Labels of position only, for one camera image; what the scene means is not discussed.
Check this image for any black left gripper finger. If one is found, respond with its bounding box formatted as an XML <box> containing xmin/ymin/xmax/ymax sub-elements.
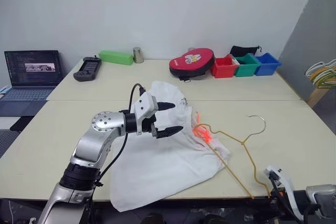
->
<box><xmin>156</xmin><ymin>126</ymin><xmax>184</xmax><ymax>140</ymax></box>
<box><xmin>159</xmin><ymin>101</ymin><xmax>175</xmax><ymax>112</ymax></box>

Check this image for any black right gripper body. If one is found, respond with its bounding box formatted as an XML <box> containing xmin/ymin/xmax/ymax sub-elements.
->
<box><xmin>271</xmin><ymin>187</ymin><xmax>289</xmax><ymax>216</ymax></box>

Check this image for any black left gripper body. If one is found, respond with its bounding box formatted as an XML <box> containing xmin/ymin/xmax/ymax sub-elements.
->
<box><xmin>136</xmin><ymin>102</ymin><xmax>162</xmax><ymax>139</ymax></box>

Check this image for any white shirt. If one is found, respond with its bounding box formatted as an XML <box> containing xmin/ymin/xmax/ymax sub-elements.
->
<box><xmin>109</xmin><ymin>81</ymin><xmax>232</xmax><ymax>213</ymax></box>

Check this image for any red paddle case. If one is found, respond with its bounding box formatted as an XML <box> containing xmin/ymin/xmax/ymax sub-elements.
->
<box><xmin>169</xmin><ymin>47</ymin><xmax>216</xmax><ymax>83</ymax></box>

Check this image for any metal cup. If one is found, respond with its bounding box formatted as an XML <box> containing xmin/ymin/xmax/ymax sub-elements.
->
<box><xmin>132</xmin><ymin>47</ymin><xmax>144</xmax><ymax>64</ymax></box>

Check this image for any red plastic bin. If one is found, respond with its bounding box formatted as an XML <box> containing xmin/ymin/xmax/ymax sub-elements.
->
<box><xmin>211</xmin><ymin>56</ymin><xmax>238</xmax><ymax>79</ymax></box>

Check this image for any dark rounded shape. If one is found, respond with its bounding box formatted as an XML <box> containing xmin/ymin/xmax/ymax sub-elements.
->
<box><xmin>202</xmin><ymin>214</ymin><xmax>227</xmax><ymax>224</ymax></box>

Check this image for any green rectangular box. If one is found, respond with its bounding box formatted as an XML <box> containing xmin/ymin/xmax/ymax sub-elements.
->
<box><xmin>99</xmin><ymin>50</ymin><xmax>134</xmax><ymax>66</ymax></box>

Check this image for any dark grey handheld controller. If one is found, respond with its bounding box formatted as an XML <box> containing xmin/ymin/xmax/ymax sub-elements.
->
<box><xmin>73</xmin><ymin>56</ymin><xmax>102</xmax><ymax>82</ymax></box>

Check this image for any green plastic bin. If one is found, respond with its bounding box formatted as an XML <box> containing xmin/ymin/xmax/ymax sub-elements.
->
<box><xmin>234</xmin><ymin>53</ymin><xmax>261</xmax><ymax>77</ymax></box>

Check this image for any blue plastic bin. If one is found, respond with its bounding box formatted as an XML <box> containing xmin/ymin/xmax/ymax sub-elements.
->
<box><xmin>254</xmin><ymin>52</ymin><xmax>283</xmax><ymax>77</ymax></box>

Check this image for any open laptop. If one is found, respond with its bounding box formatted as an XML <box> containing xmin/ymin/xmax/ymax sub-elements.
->
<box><xmin>0</xmin><ymin>50</ymin><xmax>64</xmax><ymax>117</ymax></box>

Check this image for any stack of hangers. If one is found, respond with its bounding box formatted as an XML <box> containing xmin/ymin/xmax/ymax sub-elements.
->
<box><xmin>304</xmin><ymin>60</ymin><xmax>336</xmax><ymax>79</ymax></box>

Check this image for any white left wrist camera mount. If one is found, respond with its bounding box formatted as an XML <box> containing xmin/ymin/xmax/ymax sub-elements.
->
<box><xmin>130</xmin><ymin>93</ymin><xmax>159</xmax><ymax>133</ymax></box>

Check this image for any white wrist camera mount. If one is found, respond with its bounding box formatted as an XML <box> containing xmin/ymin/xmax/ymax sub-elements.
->
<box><xmin>264</xmin><ymin>165</ymin><xmax>302</xmax><ymax>221</ymax></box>
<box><xmin>130</xmin><ymin>93</ymin><xmax>159</xmax><ymax>133</ymax></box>

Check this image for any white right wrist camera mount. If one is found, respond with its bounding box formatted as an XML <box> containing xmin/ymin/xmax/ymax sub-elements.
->
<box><xmin>264</xmin><ymin>165</ymin><xmax>302</xmax><ymax>221</ymax></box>

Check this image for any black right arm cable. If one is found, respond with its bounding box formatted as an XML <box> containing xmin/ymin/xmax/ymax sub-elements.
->
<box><xmin>269</xmin><ymin>173</ymin><xmax>305</xmax><ymax>224</ymax></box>

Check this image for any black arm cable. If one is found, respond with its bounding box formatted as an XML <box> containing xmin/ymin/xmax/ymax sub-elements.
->
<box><xmin>88</xmin><ymin>83</ymin><xmax>146</xmax><ymax>224</ymax></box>
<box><xmin>269</xmin><ymin>173</ymin><xmax>305</xmax><ymax>224</ymax></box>

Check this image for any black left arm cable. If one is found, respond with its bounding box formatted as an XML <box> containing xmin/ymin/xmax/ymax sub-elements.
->
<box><xmin>88</xmin><ymin>83</ymin><xmax>146</xmax><ymax>224</ymax></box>

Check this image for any neon orange drawstring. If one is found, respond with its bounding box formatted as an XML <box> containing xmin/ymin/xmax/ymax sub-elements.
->
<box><xmin>193</xmin><ymin>112</ymin><xmax>212</xmax><ymax>144</ymax></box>

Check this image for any black drawstring pouch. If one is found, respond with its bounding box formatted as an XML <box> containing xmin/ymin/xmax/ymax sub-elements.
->
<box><xmin>229</xmin><ymin>45</ymin><xmax>263</xmax><ymax>58</ymax></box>

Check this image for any wooden rack post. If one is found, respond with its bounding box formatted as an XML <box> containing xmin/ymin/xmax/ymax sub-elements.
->
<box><xmin>306</xmin><ymin>86</ymin><xmax>332</xmax><ymax>109</ymax></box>

